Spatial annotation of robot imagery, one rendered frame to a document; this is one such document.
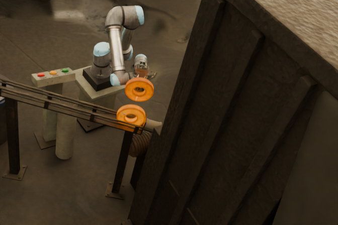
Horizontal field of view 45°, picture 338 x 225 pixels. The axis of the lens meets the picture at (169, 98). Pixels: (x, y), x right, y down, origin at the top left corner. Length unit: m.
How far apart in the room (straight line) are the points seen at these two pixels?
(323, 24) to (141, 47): 2.84
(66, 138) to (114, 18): 0.83
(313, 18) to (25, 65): 2.71
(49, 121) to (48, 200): 0.51
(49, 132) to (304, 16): 2.06
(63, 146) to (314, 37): 1.97
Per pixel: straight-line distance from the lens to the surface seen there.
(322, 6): 1.37
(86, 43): 3.87
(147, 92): 2.19
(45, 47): 3.77
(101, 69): 2.90
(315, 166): 1.22
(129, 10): 2.53
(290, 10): 1.26
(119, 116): 2.20
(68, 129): 2.65
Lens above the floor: 2.27
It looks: 41 degrees down
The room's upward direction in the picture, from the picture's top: 17 degrees clockwise
